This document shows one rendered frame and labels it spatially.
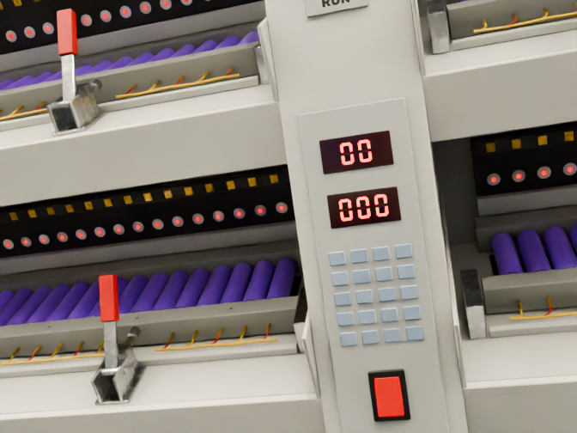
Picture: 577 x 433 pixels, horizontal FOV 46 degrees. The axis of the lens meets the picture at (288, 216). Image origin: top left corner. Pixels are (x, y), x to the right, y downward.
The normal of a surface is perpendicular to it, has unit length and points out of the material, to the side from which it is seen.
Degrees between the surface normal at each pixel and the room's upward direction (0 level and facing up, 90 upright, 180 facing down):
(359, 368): 90
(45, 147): 112
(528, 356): 22
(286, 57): 90
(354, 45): 90
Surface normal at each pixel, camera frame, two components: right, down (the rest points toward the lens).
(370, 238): -0.21, 0.08
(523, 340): -0.22, -0.88
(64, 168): -0.14, 0.45
